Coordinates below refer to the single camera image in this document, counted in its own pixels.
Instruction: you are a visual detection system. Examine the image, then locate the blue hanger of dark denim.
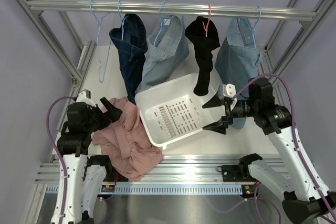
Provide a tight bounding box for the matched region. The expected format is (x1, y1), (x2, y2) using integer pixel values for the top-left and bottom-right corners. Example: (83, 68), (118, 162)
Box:
(117, 0), (131, 43)

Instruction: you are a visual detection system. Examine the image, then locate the left aluminium frame post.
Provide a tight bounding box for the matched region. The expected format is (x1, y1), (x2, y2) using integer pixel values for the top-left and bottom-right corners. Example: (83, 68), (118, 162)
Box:
(16, 0), (96, 87)

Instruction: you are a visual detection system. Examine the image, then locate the light blue wire hanger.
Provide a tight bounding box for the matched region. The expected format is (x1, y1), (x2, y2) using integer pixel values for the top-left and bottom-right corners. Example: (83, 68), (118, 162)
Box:
(89, 0), (112, 83)

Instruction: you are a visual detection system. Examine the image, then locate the blue hanger far right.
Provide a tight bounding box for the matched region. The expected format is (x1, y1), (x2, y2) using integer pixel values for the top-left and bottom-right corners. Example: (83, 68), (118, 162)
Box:
(238, 5), (263, 67)

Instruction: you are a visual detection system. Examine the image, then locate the aluminium hanging rail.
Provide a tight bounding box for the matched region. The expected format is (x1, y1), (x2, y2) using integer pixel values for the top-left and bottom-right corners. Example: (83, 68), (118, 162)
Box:
(26, 0), (316, 22)

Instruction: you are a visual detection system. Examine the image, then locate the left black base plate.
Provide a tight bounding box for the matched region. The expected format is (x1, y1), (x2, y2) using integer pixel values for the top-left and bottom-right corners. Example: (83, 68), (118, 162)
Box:
(103, 167), (129, 184)

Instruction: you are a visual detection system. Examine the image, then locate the slotted cable duct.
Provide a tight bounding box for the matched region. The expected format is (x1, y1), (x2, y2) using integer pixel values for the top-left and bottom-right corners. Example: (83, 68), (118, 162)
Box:
(46, 184), (244, 195)

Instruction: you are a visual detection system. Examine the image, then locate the black skirt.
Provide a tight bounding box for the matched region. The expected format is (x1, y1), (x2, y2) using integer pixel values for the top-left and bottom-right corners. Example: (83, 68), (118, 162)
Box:
(185, 16), (220, 96)

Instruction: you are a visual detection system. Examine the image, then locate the blue hanger of light denim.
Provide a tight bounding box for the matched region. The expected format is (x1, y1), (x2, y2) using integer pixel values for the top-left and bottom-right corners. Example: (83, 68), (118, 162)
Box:
(153, 1), (166, 47)

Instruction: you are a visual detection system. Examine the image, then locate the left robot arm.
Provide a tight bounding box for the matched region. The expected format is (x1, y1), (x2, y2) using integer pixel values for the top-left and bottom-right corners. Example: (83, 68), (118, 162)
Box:
(50, 97), (122, 223)

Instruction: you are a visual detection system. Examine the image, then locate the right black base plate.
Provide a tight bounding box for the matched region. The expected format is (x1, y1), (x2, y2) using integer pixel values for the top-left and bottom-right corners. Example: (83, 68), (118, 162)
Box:
(218, 164), (255, 182)

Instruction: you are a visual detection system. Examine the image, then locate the light blue denim skirt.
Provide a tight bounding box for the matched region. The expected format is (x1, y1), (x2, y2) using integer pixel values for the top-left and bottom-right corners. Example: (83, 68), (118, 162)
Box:
(136, 15), (189, 92)

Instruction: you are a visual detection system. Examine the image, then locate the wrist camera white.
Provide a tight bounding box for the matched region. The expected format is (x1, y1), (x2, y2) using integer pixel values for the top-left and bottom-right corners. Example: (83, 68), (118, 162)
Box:
(75, 89), (96, 107)
(217, 84), (237, 105)

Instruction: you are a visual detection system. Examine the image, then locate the dark blue denim skirt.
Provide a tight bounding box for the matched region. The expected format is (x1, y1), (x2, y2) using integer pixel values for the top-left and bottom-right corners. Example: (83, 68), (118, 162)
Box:
(109, 14), (148, 104)

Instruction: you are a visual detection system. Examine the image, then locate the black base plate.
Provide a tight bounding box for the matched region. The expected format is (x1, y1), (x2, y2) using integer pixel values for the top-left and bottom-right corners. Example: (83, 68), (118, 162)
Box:
(218, 164), (255, 182)
(103, 167), (129, 184)

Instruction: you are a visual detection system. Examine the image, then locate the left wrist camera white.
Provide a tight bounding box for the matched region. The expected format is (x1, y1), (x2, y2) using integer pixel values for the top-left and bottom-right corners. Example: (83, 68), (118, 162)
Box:
(75, 89), (96, 107)

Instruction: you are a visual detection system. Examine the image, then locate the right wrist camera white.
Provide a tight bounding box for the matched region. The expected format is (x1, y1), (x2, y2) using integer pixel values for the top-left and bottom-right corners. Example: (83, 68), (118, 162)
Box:
(217, 84), (237, 105)

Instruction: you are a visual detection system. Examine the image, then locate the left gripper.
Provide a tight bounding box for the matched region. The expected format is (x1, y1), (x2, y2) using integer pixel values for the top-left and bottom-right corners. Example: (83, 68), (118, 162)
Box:
(85, 97), (122, 132)

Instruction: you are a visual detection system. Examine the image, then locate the pink skirt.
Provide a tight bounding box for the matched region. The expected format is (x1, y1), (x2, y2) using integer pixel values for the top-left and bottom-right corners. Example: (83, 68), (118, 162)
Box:
(92, 97), (163, 181)

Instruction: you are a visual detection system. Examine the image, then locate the front aluminium rail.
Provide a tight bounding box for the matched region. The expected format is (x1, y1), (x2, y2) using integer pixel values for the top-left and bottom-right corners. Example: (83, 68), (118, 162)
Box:
(35, 154), (321, 184)

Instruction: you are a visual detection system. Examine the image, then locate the pink wire hanger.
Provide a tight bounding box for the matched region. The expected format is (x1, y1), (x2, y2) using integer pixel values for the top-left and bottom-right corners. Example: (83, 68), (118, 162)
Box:
(202, 3), (212, 38)

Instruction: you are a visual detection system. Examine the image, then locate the right aluminium frame post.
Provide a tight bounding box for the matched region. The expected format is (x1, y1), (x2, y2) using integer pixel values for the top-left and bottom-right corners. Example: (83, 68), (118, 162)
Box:
(259, 0), (335, 75)

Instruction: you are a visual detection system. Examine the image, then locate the white plastic basket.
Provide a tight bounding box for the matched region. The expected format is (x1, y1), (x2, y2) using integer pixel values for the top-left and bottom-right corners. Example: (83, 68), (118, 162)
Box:
(135, 73), (224, 150)

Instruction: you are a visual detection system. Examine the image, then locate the aluminium frame post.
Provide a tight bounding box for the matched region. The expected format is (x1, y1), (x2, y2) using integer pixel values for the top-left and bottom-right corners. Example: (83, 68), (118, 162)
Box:
(16, 0), (96, 87)
(259, 0), (335, 75)

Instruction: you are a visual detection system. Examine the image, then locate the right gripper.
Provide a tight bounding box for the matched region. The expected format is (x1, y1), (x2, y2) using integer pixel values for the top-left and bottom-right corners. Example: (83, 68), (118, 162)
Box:
(203, 90), (259, 134)

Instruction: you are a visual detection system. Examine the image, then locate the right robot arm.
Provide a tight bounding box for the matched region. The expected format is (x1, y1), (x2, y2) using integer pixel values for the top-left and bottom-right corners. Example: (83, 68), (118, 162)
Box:
(202, 73), (335, 223)

